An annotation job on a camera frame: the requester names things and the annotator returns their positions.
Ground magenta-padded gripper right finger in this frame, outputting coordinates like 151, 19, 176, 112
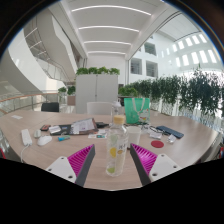
129, 143, 183, 187

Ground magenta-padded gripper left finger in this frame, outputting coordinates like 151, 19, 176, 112
45, 143, 96, 188

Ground clear yellow-capped drink bottle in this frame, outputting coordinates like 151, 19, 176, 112
105, 114, 129, 178

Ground flat round red coaster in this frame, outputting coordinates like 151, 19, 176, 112
150, 139, 165, 149

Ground white plastic packet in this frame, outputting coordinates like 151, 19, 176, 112
166, 133, 178, 144

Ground white computer mouse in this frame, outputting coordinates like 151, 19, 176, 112
36, 135, 53, 147

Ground dark blue keyboard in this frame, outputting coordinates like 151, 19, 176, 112
155, 125, 185, 140

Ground dark phone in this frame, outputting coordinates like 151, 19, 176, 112
39, 124, 52, 132

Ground dark clipboard with papers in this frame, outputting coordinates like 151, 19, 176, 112
49, 118, 99, 136

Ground white power strip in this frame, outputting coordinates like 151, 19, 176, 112
21, 128, 33, 147

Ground black chair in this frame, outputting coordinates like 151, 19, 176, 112
40, 101, 60, 113

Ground green tote bag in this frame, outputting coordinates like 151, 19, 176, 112
123, 97, 151, 125

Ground white chair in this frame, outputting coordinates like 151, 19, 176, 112
86, 101, 113, 116

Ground planter box with green plants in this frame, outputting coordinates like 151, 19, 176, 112
58, 85, 77, 107

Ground clear white-capped bottle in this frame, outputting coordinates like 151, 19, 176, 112
110, 99, 123, 124

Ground row of green hedge plants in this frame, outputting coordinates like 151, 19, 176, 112
118, 68, 224, 118

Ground white cabinet topped with plants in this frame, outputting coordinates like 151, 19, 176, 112
75, 66, 121, 114

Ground ceiling light strips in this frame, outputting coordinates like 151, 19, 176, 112
70, 4, 153, 56

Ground black cables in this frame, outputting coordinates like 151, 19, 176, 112
141, 124, 165, 136

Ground white power strip cable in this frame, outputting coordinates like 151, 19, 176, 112
20, 144, 28, 164

